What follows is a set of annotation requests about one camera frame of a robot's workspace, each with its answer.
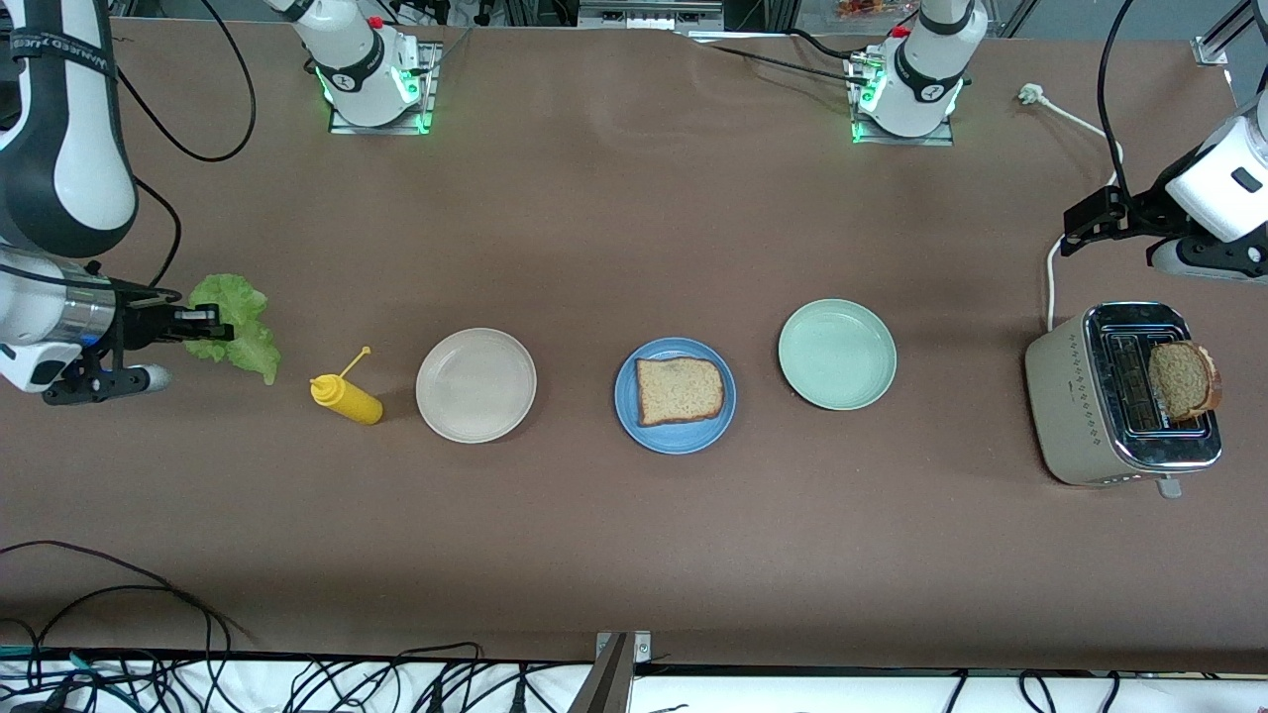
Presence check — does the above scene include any teal cable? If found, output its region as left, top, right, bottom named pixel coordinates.
left=0, top=644, right=135, bottom=709

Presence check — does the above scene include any grey metal box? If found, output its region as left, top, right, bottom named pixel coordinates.
left=578, top=0, right=724, bottom=31

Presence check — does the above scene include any beige round plate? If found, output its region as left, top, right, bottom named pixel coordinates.
left=415, top=328, right=538, bottom=445

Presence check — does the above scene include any long black table cable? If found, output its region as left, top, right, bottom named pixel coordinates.
left=0, top=540, right=257, bottom=645

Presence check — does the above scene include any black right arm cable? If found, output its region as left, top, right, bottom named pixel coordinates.
left=99, top=0, right=259, bottom=164

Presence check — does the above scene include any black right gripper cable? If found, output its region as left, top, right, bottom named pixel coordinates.
left=134, top=176, right=184, bottom=293

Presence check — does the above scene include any arched black cable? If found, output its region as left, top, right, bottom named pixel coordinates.
left=30, top=584, right=234, bottom=684

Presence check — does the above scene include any brown bread slice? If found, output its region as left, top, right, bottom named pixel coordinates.
left=635, top=356, right=725, bottom=427
left=1149, top=341, right=1222, bottom=421

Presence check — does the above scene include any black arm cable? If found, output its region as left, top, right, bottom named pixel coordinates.
left=1096, top=0, right=1140, bottom=199
left=99, top=0, right=259, bottom=164

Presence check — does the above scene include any pale green round plate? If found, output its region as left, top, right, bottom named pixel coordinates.
left=778, top=298, right=898, bottom=412

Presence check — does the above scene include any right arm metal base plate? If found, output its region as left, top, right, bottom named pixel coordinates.
left=329, top=42, right=437, bottom=136

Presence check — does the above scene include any yellow mustard squeeze bottle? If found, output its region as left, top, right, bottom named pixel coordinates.
left=310, top=347, right=384, bottom=427

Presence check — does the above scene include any white toaster power cord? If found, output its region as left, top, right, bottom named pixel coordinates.
left=1018, top=83, right=1125, bottom=334

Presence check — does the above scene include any blue round plate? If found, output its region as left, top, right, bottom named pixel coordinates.
left=614, top=338, right=737, bottom=456

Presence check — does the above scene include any grey metal bar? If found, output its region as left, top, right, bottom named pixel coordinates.
left=567, top=634, right=635, bottom=713

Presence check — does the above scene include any green lettuce leaf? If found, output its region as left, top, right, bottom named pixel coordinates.
left=183, top=274, right=281, bottom=385

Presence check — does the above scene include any black base power cable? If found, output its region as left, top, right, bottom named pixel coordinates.
left=684, top=30, right=873, bottom=88

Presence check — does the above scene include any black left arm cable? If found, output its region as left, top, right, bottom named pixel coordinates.
left=1096, top=0, right=1140, bottom=199

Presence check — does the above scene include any beige and chrome toaster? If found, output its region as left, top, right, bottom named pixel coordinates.
left=1024, top=301, right=1224, bottom=499

